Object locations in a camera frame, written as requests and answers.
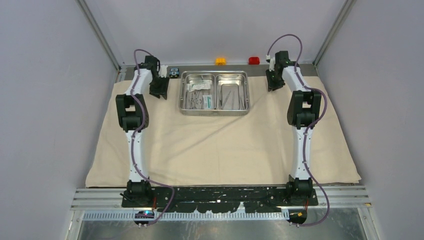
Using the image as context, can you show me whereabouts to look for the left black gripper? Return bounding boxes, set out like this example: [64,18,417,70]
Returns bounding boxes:
[150,75,170,100]

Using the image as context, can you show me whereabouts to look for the beige cloth wrap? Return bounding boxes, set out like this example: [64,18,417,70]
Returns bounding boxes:
[85,76,361,188]

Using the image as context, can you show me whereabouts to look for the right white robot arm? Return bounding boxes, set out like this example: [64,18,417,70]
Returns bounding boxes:
[265,50,322,205]

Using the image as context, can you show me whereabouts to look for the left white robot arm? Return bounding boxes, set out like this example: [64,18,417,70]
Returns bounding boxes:
[115,54,161,208]

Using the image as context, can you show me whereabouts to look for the small blue owl toy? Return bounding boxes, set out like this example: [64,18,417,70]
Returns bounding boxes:
[169,67,180,79]

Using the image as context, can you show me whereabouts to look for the red button block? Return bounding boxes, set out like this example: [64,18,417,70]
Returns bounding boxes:
[248,56,260,65]

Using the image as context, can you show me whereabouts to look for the white sterile pouch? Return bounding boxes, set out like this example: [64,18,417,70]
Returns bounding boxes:
[187,81,212,92]

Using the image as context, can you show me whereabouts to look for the left steel tray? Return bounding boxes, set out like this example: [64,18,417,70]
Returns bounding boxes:
[180,73,216,111]

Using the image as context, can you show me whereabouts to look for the steel tray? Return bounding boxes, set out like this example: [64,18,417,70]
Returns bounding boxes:
[215,73,250,115]
[180,73,216,111]

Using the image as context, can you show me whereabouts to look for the right steel tray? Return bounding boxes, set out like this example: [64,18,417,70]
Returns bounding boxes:
[215,73,250,115]

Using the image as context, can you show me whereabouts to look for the green white packet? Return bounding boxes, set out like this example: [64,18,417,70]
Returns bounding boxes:
[202,94,214,110]

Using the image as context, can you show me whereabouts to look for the yellow button block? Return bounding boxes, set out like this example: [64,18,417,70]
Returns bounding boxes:
[214,57,227,66]

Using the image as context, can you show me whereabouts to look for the steel tweezers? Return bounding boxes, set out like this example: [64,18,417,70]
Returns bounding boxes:
[217,90,247,111]

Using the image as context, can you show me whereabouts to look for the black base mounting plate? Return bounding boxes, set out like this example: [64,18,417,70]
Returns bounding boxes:
[121,186,319,214]

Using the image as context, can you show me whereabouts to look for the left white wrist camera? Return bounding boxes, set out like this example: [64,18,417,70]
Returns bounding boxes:
[158,64,169,78]

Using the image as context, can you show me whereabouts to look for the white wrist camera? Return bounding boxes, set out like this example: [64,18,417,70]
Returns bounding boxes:
[265,55,276,72]
[158,64,169,78]

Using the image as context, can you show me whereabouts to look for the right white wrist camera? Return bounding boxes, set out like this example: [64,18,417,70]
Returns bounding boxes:
[265,55,276,72]

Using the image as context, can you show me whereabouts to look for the wire mesh steel basket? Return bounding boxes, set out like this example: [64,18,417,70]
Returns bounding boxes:
[178,70,250,117]

